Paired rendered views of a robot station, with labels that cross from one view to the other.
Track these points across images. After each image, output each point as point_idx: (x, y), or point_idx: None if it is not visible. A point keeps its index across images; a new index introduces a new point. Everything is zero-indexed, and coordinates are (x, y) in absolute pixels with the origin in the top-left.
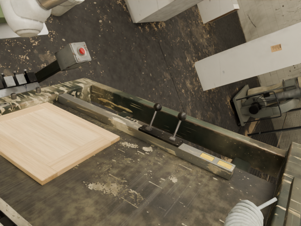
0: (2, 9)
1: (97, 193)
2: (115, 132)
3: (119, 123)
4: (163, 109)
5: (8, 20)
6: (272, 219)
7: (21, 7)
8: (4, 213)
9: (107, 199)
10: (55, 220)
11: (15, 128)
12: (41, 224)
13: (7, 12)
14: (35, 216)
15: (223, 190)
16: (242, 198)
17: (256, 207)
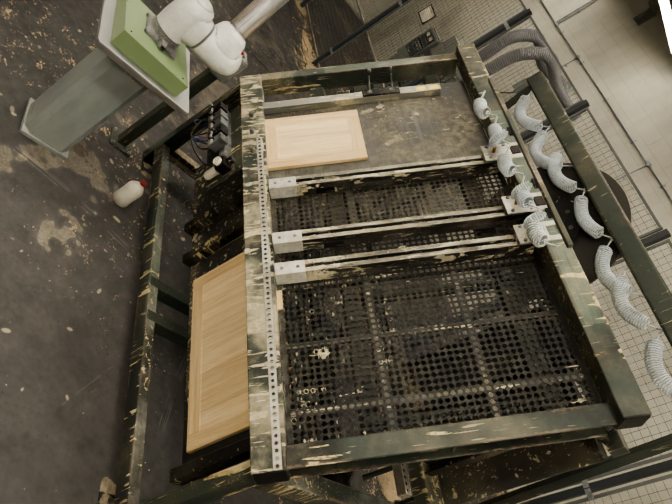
0: (212, 60)
1: (395, 144)
2: (346, 109)
3: (343, 101)
4: (351, 67)
5: (223, 67)
6: None
7: (234, 50)
8: (390, 168)
9: (403, 143)
10: (397, 164)
11: (294, 148)
12: None
13: (221, 61)
14: None
15: (443, 102)
16: (455, 100)
17: (482, 98)
